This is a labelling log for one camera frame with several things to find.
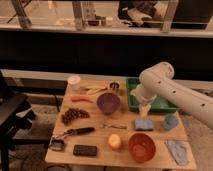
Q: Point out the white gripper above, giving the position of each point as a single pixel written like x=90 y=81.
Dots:
x=144 y=109

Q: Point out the blue sponge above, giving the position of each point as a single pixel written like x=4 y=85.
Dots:
x=143 y=124

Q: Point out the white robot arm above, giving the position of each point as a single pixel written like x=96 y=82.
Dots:
x=157 y=81

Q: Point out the metal fork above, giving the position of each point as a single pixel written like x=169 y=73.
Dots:
x=105 y=125

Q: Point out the small black brush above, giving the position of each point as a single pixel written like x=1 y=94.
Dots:
x=57 y=145

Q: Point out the orange bowl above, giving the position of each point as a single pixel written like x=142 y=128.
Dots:
x=141 y=147

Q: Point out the blue grey cloth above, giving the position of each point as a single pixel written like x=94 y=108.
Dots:
x=178 y=151

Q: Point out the black rectangular block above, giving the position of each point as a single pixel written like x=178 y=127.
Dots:
x=85 y=150

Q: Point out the bunch of dark grapes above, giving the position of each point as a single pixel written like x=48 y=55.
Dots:
x=72 y=114

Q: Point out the black handled kitchen tool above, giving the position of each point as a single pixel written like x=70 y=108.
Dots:
x=78 y=131

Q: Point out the purple bowl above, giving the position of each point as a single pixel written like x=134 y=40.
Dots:
x=108 y=103

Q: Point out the black chair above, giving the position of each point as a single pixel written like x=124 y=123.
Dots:
x=15 y=114

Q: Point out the yellow red apple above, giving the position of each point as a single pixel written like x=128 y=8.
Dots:
x=114 y=141

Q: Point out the white plastic cup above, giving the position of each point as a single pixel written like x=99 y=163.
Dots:
x=74 y=82

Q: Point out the blue toy object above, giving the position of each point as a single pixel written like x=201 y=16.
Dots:
x=170 y=122

